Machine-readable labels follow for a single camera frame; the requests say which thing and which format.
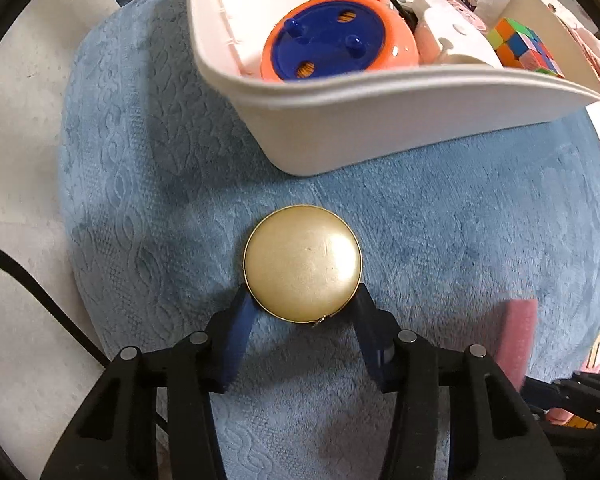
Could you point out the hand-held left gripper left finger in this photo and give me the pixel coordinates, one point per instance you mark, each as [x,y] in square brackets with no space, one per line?
[240,320]

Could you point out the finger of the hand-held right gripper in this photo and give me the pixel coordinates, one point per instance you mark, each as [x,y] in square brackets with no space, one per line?
[580,395]

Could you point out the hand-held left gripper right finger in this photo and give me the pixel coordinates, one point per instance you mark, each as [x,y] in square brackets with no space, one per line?
[367,322]

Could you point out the pink block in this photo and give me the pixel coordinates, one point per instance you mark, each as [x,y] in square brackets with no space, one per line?
[517,335]

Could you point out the round gold compact case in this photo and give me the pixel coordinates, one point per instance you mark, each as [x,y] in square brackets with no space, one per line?
[302,260]

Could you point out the white plastic bin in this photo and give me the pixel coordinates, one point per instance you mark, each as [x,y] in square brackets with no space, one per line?
[405,115]

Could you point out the orange and blue round toy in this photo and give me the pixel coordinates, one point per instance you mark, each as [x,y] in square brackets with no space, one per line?
[330,35]

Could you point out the multicoloured puzzle cube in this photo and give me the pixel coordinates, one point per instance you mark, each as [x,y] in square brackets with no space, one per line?
[525,47]

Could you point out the blue textured blanket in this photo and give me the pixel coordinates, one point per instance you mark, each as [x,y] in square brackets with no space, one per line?
[155,160]

